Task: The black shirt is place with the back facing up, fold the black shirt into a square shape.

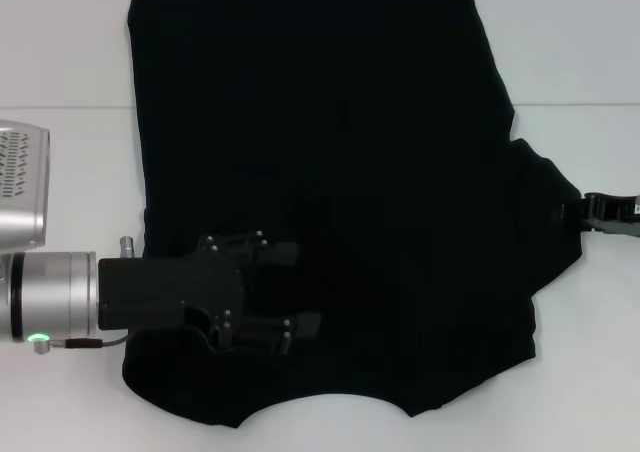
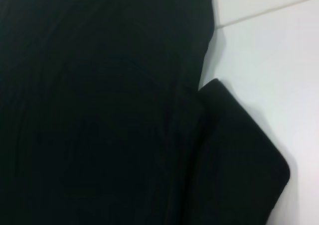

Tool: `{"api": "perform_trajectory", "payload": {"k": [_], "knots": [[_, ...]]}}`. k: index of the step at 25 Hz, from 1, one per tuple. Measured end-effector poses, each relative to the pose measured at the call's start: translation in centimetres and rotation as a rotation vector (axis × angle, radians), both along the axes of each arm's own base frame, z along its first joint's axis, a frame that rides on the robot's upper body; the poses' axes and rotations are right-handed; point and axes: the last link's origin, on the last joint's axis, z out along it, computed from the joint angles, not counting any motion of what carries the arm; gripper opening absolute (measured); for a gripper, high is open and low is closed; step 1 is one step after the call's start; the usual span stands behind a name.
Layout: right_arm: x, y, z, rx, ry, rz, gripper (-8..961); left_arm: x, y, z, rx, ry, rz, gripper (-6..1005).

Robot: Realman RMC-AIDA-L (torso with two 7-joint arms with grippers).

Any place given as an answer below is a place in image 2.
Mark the black shirt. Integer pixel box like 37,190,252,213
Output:
0,0,292,225

